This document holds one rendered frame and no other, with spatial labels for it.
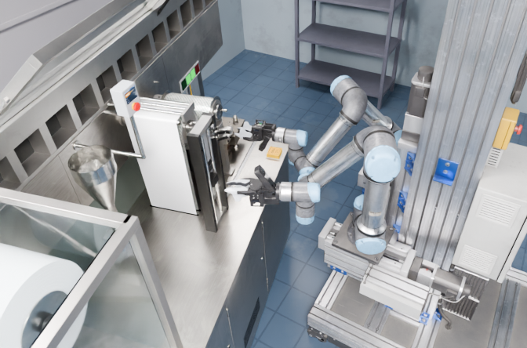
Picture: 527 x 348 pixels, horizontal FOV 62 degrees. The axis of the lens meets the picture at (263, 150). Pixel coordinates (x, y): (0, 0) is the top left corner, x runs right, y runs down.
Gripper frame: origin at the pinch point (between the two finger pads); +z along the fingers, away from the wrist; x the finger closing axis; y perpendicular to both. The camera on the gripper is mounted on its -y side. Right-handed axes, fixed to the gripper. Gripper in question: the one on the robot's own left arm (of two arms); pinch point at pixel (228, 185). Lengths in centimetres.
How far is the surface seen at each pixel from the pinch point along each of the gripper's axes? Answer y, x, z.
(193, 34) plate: -29, 103, 36
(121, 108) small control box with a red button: -39, -13, 30
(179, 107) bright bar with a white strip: -24.5, 18.3, 21.3
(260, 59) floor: 76, 353, 31
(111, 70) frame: -36, 31, 52
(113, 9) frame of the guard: -73, -21, 21
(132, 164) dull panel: 11, 29, 52
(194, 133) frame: -20.9, 3.8, 11.7
